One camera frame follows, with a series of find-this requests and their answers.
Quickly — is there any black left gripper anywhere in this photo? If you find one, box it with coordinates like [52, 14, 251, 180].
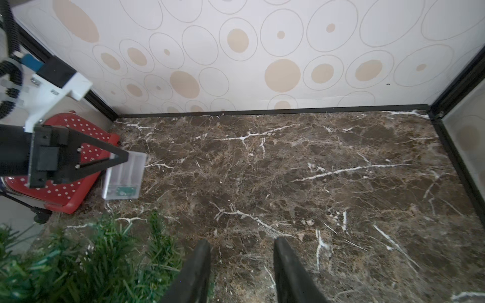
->
[28, 125, 128, 189]

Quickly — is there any red polka dot toaster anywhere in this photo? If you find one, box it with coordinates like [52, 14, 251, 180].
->
[1, 112, 128, 214]

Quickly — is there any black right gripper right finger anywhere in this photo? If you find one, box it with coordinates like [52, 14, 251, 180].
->
[274, 237, 328, 303]

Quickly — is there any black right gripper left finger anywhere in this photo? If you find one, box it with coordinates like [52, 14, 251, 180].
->
[159, 239, 211, 303]

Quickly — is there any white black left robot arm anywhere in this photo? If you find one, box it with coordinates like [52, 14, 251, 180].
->
[1, 125, 129, 189]

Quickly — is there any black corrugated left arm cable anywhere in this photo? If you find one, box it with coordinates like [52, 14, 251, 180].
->
[0, 0, 23, 120]

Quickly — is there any clear plastic battery box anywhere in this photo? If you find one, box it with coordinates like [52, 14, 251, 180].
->
[102, 151, 147, 200]

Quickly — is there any green artificial christmas tree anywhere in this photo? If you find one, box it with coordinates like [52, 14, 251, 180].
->
[1, 213, 183, 302]

